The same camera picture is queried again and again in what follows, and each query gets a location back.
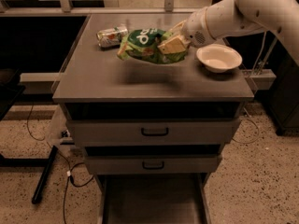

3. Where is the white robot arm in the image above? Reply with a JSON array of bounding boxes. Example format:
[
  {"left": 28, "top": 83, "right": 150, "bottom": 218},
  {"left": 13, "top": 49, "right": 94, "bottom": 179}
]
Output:
[{"left": 158, "top": 0, "right": 299, "bottom": 63}]

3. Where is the grey bottom drawer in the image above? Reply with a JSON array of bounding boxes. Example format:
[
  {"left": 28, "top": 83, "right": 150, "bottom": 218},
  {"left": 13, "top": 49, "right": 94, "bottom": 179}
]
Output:
[{"left": 97, "top": 174, "right": 212, "bottom": 224}]

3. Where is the green rice chip bag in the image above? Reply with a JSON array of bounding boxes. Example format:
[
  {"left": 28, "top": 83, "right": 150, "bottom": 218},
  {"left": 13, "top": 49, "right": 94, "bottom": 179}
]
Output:
[{"left": 117, "top": 28, "right": 187, "bottom": 64}]

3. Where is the white paper bowl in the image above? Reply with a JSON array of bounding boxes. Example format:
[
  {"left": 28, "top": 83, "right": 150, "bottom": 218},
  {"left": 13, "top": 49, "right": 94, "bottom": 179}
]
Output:
[{"left": 196, "top": 44, "right": 242, "bottom": 73}]

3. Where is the black table leg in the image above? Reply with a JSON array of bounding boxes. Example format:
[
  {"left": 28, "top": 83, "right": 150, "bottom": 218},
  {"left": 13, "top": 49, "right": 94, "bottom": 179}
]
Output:
[{"left": 32, "top": 146, "right": 58, "bottom": 204}]

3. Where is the crushed green soda can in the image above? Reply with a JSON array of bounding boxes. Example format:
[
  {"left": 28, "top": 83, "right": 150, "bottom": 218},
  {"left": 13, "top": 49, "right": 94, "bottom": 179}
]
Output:
[{"left": 96, "top": 25, "right": 128, "bottom": 49}]

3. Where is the black floor cable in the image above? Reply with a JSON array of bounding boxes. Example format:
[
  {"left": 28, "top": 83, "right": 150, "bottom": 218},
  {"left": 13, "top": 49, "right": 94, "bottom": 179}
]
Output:
[{"left": 26, "top": 102, "right": 95, "bottom": 224}]

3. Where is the thin white floor cable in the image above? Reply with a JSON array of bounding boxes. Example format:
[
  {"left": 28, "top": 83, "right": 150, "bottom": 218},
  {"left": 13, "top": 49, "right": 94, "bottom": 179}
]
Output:
[{"left": 231, "top": 107, "right": 261, "bottom": 146}]

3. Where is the grey top drawer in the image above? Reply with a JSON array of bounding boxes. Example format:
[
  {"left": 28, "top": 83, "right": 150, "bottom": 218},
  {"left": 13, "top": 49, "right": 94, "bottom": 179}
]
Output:
[{"left": 65, "top": 102, "right": 240, "bottom": 147}]

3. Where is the grey drawer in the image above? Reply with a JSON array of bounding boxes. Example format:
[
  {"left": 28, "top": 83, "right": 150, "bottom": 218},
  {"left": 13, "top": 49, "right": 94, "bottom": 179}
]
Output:
[
  {"left": 65, "top": 102, "right": 240, "bottom": 147},
  {"left": 85, "top": 145, "right": 221, "bottom": 175},
  {"left": 97, "top": 174, "right": 212, "bottom": 224}
]

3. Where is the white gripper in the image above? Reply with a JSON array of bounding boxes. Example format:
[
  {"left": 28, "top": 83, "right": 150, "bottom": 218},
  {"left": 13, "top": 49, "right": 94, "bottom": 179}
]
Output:
[{"left": 158, "top": 7, "right": 216, "bottom": 54}]

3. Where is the black side table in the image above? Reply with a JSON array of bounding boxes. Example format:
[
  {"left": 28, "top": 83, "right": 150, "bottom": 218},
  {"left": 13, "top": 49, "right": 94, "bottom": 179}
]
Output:
[{"left": 0, "top": 68, "right": 25, "bottom": 120}]

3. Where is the grey drawer cabinet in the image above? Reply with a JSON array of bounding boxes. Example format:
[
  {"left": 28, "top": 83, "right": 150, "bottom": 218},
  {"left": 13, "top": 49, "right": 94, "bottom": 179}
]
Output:
[{"left": 51, "top": 13, "right": 255, "bottom": 224}]

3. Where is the grey middle drawer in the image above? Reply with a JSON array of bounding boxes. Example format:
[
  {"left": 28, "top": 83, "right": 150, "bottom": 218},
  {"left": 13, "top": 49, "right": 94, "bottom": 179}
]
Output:
[{"left": 85, "top": 145, "right": 221, "bottom": 175}]

